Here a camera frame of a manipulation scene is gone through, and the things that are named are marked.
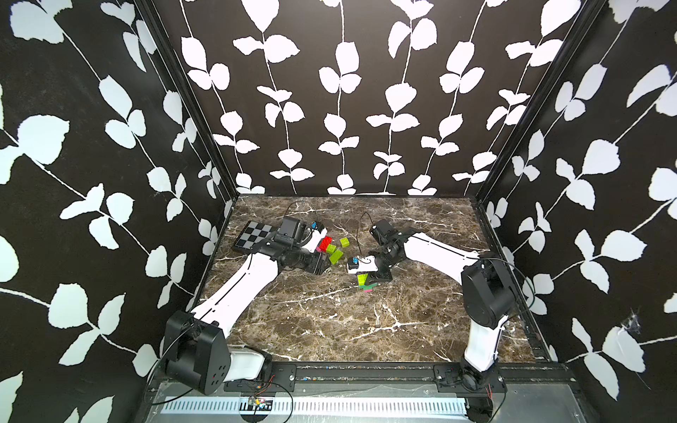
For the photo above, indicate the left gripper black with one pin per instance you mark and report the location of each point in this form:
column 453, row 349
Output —
column 316, row 264

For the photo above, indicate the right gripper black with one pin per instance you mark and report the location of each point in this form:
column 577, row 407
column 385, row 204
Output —
column 375, row 277

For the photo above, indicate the red long lego brick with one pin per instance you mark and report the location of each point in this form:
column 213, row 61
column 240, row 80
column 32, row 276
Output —
column 325, row 243

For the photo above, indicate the lime rectangular lego brick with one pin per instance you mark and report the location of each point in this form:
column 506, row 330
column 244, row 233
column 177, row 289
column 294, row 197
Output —
column 362, row 279

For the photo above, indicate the dark green long lego brick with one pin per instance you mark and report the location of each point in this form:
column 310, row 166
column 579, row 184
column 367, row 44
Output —
column 371, row 286

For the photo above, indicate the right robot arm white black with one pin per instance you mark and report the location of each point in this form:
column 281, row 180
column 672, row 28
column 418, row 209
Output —
column 489, row 293

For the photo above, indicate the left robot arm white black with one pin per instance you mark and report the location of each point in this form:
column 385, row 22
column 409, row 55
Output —
column 197, row 354

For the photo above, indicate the lime long lego brick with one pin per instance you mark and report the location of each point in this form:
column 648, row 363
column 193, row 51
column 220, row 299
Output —
column 336, row 256

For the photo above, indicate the black white checkerboard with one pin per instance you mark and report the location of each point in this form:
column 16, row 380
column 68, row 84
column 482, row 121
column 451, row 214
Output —
column 252, row 233

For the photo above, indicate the small circuit board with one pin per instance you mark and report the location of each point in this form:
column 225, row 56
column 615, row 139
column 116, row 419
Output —
column 256, row 404

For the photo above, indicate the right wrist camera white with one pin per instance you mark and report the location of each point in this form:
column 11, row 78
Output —
column 359, row 265

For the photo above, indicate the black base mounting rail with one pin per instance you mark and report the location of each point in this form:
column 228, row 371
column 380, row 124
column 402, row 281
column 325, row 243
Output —
column 447, row 376

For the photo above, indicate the white slotted cable duct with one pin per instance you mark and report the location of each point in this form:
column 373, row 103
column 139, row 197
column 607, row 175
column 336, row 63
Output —
column 435, row 408

